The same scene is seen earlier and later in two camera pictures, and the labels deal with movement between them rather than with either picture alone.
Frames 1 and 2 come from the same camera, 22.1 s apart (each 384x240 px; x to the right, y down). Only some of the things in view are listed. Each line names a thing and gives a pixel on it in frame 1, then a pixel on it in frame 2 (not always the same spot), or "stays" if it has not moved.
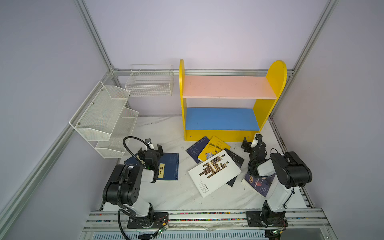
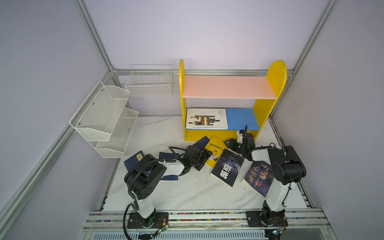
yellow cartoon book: [214, 146] stays
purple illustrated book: [260, 184] stays
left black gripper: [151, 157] → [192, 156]
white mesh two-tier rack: [105, 121] stays
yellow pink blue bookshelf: [230, 124] stays
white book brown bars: [213, 173] → [206, 119]
